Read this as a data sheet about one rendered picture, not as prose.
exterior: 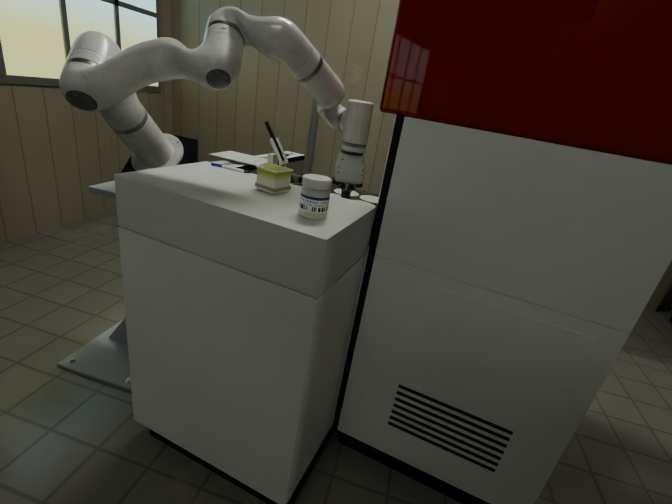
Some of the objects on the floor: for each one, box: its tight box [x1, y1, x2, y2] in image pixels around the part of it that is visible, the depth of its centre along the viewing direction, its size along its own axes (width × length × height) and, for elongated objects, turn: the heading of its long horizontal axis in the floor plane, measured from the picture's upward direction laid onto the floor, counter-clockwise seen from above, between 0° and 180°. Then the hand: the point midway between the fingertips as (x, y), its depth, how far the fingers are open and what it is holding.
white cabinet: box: [118, 226, 367, 504], centre depth 152 cm, size 64×96×82 cm, turn 137°
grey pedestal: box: [57, 181, 131, 391], centre depth 159 cm, size 51×44×82 cm
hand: (345, 196), depth 131 cm, fingers closed
